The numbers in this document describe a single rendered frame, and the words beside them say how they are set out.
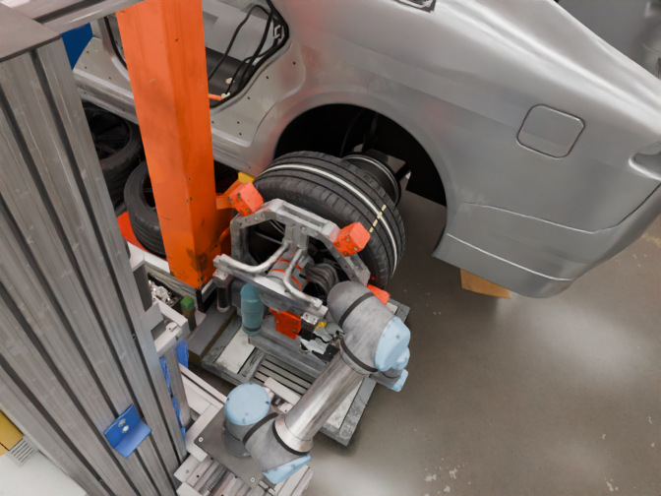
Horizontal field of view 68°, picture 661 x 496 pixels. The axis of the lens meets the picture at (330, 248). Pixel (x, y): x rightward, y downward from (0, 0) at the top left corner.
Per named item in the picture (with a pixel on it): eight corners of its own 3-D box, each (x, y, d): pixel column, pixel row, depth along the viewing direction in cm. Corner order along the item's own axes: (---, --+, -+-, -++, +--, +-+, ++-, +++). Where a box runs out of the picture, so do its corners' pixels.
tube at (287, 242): (292, 247, 172) (294, 226, 164) (264, 285, 160) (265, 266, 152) (250, 227, 176) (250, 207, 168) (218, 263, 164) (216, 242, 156)
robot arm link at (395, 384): (411, 365, 157) (405, 377, 163) (380, 350, 159) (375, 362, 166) (402, 386, 152) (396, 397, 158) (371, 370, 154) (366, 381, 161)
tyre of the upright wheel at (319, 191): (236, 196, 219) (339, 293, 233) (205, 229, 204) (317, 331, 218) (316, 115, 169) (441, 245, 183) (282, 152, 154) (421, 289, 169)
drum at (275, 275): (315, 279, 189) (319, 256, 179) (288, 319, 176) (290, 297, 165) (283, 264, 192) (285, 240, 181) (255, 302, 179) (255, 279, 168)
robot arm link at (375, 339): (262, 437, 137) (381, 291, 123) (294, 482, 130) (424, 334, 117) (233, 449, 126) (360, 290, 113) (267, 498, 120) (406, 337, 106)
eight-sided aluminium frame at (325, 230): (353, 329, 200) (381, 242, 159) (347, 341, 196) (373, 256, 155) (240, 273, 211) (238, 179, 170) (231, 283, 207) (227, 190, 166)
